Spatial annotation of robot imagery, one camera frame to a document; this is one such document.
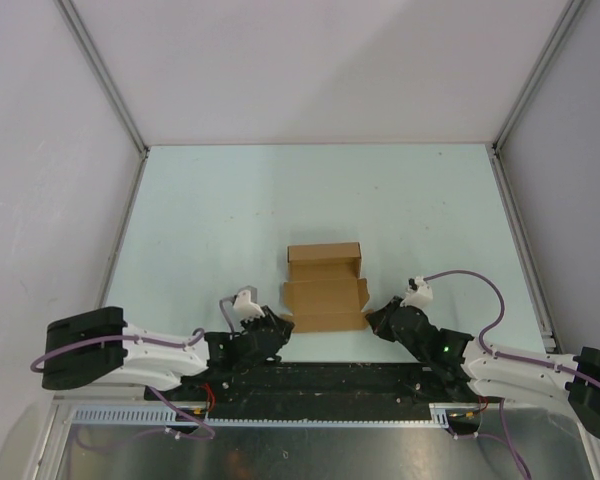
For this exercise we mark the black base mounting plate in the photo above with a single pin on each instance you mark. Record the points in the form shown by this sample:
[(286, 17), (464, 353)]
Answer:
[(295, 378)]

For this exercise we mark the left aluminium frame post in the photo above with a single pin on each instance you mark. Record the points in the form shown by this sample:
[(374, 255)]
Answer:
[(95, 61)]

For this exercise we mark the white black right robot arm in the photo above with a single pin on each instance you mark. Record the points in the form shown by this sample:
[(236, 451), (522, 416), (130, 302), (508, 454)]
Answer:
[(565, 384)]

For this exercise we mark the brown cardboard box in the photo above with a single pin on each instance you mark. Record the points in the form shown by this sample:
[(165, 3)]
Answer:
[(325, 292)]

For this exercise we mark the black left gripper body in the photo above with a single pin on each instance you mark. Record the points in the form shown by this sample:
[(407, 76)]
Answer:
[(251, 323)]

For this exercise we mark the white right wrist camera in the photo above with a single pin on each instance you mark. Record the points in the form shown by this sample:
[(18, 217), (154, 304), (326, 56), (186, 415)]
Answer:
[(418, 293)]

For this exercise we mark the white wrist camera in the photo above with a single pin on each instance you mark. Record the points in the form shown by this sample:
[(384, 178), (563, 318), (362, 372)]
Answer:
[(245, 304), (418, 293)]

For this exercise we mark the aluminium frame post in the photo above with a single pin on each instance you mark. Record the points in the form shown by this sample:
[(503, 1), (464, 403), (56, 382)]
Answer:
[(95, 61), (556, 41)]

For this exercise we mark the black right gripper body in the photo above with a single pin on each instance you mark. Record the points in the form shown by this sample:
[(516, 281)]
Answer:
[(388, 333)]

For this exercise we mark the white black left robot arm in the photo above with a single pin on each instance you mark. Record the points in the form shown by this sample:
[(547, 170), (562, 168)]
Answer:
[(101, 346)]

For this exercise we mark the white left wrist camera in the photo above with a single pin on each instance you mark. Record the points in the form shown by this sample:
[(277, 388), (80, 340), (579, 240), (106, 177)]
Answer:
[(245, 304)]

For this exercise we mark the grey slotted cable duct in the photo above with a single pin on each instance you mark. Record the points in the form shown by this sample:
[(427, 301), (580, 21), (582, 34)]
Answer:
[(161, 415)]

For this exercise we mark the right aluminium frame post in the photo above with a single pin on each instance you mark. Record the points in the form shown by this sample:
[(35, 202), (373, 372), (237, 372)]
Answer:
[(556, 41)]

